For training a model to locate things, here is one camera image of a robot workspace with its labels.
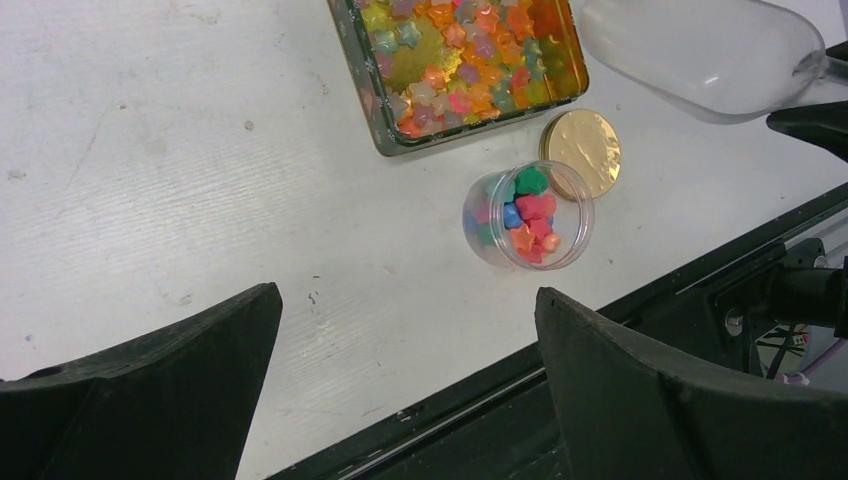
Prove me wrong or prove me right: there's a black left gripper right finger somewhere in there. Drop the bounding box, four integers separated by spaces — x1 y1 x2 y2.
534 287 847 479

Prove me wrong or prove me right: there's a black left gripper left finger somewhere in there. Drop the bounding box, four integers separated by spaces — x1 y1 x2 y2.
1 283 283 479

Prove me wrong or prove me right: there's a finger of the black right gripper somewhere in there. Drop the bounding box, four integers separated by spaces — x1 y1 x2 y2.
766 101 848 162

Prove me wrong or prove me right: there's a clear plastic scoop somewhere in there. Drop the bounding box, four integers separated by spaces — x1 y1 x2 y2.
577 1 847 124

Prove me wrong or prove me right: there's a clear round plastic container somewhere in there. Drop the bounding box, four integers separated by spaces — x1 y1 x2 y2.
462 161 595 272

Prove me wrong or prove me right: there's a tin of translucent star candies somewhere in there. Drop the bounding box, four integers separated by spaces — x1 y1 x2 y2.
328 0 589 157

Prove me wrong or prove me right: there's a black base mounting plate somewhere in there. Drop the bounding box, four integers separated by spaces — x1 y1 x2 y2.
281 186 847 479

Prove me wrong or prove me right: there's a gold round lid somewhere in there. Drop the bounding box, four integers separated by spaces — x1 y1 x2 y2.
539 109 621 199

